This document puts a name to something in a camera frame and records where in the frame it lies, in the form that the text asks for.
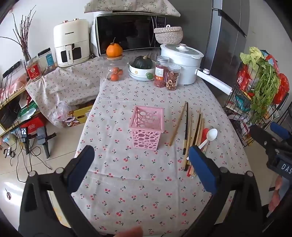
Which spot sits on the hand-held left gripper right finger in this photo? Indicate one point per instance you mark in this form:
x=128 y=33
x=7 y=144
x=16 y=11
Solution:
x=203 y=169

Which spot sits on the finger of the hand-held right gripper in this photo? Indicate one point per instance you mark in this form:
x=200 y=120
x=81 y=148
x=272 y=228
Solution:
x=264 y=139
x=279 y=130

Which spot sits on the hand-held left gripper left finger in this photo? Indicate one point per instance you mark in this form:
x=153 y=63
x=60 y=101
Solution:
x=78 y=169

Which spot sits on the white plastic spoon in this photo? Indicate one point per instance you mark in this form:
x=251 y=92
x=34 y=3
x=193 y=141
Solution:
x=212 y=134

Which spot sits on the red plastic spoon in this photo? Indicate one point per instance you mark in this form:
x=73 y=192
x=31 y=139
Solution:
x=205 y=133

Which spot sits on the wooden chopsticks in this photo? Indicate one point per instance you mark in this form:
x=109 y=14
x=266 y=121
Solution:
x=196 y=130

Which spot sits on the light wooden chopstick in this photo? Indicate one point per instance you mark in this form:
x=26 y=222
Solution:
x=193 y=128
x=199 y=112
x=202 y=124

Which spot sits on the black chopstick with gold band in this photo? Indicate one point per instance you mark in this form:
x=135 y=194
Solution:
x=186 y=123

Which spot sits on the pink perforated utensil holder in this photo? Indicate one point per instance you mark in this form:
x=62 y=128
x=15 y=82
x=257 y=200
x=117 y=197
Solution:
x=146 y=137

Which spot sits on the person's right hand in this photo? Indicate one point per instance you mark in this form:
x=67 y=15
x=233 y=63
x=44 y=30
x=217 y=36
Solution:
x=276 y=193

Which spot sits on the person's left hand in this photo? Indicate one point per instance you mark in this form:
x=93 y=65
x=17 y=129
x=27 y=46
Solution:
x=130 y=232

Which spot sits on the red plastic bag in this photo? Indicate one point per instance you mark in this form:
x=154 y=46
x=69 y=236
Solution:
x=282 y=87

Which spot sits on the bunch of leafy greens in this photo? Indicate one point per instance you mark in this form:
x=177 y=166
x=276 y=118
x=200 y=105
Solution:
x=267 y=88

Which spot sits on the grey black tripod stand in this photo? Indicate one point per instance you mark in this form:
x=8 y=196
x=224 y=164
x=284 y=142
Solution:
x=42 y=136

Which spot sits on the yellow cardboard box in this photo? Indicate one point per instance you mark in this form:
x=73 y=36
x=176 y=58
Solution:
x=78 y=115

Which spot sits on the cherry print tablecloth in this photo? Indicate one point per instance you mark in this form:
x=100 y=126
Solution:
x=136 y=182

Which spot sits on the clear plastic bag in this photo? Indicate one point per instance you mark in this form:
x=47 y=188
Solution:
x=59 y=111

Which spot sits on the red snack packet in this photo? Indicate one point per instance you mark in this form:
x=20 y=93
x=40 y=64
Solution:
x=243 y=78

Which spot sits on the red box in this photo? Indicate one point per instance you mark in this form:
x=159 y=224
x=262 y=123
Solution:
x=33 y=125

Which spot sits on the green and white bag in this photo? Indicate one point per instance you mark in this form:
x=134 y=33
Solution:
x=26 y=111

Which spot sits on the napa cabbage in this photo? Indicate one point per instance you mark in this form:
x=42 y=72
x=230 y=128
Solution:
x=249 y=55

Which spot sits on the cherry print cabinet cover cloth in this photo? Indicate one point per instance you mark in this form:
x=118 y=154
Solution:
x=73 y=77

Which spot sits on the jar of dried fruit slices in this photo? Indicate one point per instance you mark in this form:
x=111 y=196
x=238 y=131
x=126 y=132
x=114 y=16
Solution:
x=173 y=78

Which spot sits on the small tangerine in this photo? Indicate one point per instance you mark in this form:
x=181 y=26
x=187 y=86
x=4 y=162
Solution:
x=118 y=71
x=114 y=77

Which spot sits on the wooden shelf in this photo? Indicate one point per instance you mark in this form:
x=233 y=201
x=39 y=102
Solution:
x=11 y=95

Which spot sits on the white electric cooking pot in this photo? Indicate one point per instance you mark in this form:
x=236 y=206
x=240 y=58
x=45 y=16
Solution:
x=184 y=68

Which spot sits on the jar of red dried fruit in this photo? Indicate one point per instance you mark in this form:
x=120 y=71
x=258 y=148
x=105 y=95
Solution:
x=160 y=75

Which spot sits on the small green fruit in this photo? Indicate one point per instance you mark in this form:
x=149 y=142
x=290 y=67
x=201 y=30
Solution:
x=149 y=76

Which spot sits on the red label jar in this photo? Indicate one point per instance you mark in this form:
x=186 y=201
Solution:
x=34 y=70

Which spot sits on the glass jar with wooden lid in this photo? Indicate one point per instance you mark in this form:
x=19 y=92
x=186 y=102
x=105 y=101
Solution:
x=108 y=65

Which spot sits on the grey refrigerator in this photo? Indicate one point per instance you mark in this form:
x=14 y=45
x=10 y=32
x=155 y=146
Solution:
x=225 y=34

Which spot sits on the white floral bowl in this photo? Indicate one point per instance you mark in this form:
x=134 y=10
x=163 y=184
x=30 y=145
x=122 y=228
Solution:
x=136 y=74

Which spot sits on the clear container with black lid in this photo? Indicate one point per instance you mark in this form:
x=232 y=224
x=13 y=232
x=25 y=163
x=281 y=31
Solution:
x=46 y=59

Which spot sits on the white pot lid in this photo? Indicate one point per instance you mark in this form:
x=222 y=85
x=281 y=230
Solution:
x=180 y=51

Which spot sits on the black power strip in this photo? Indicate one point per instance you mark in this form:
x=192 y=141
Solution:
x=10 y=69

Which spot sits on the dark green pumpkin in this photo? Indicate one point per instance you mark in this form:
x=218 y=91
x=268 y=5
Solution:
x=142 y=62

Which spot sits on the large orange with stem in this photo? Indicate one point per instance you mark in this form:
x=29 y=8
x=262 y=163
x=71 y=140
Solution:
x=114 y=50

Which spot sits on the glass vase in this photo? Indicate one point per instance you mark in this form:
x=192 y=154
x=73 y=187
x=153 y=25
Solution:
x=27 y=55

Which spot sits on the cream air fryer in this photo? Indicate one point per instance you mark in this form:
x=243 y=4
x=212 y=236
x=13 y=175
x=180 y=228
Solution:
x=73 y=32

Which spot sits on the woven lidded basket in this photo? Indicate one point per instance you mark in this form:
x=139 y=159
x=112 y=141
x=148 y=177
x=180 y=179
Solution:
x=168 y=35

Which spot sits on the black microwave oven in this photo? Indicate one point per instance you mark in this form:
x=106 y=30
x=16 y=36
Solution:
x=127 y=32

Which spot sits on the dry branches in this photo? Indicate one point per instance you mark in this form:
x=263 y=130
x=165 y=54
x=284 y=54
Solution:
x=21 y=34

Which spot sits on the floral cloth cover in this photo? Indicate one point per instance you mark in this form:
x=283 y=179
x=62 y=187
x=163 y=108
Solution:
x=127 y=6

